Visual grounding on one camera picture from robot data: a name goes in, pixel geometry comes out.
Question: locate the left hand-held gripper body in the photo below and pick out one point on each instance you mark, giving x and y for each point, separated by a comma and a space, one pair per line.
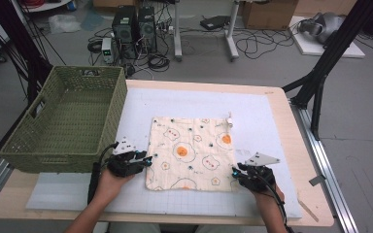
124, 165

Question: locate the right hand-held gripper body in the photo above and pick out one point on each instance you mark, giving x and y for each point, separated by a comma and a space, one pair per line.
259, 178

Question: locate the cream fried egg print cloth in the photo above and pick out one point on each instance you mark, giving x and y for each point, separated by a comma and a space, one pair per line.
191, 165

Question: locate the green woven basket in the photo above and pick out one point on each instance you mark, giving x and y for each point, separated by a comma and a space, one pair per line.
77, 106

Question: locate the person's right hand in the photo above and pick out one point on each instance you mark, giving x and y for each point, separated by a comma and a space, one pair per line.
270, 200

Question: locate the person's left hand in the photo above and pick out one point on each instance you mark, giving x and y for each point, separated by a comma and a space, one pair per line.
108, 187

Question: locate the thin wooden stick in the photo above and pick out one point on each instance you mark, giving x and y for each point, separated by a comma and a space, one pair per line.
310, 213

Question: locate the white grid mat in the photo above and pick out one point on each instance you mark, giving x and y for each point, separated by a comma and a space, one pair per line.
191, 100

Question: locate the small grey power supply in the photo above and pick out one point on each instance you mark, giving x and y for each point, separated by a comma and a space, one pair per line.
107, 50

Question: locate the black computer tower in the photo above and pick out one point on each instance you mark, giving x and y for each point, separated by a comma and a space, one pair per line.
124, 30
147, 29

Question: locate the white stand leg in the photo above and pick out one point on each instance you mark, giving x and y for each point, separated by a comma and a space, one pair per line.
177, 32
231, 39

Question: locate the white floor board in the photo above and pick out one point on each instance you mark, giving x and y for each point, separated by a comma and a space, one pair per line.
311, 48

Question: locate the flat black device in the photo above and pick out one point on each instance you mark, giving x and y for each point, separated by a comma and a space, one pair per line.
214, 22

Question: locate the clear plastic bag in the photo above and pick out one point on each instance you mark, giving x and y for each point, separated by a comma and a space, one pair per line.
64, 23

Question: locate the large cardboard box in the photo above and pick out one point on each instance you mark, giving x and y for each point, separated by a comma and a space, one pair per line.
268, 14

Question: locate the grey headset device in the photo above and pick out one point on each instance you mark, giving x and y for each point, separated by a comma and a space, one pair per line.
323, 27

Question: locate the small grey metal bracket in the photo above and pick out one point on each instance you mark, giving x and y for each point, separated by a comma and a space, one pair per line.
317, 180

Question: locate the black metal frame strut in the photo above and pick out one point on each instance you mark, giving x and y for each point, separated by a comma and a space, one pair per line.
333, 48
16, 35

